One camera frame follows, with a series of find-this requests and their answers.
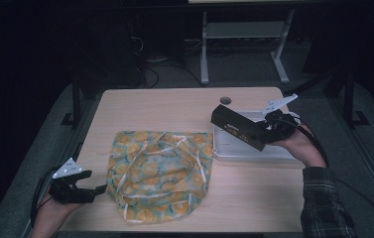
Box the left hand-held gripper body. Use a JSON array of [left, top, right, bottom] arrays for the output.
[[49, 157, 96, 204]]

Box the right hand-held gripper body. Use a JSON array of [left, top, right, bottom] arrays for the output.
[[259, 93, 299, 145]]

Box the black rectangular box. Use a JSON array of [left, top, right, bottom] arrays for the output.
[[210, 104, 269, 153]]

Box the white plastic tray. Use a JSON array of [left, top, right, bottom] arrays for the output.
[[211, 110, 309, 164]]

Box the yellow flower print fabric bag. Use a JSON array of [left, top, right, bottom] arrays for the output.
[[105, 130, 215, 225]]

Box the person's left hand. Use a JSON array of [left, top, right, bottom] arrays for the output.
[[40, 195, 83, 226]]

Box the person's right hand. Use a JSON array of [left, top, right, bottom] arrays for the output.
[[273, 122, 327, 170]]

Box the right hand-held gripper cable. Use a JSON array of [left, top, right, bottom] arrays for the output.
[[293, 113, 329, 169]]

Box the black metal stand post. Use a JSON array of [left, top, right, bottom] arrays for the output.
[[61, 73, 83, 129], [342, 68, 371, 129]]

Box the white metal table frame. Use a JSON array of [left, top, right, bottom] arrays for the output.
[[187, 0, 297, 85]]

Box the black floor cable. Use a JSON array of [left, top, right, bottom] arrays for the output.
[[335, 178, 374, 230]]

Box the bundle of black cables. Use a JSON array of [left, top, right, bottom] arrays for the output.
[[130, 35, 206, 89]]

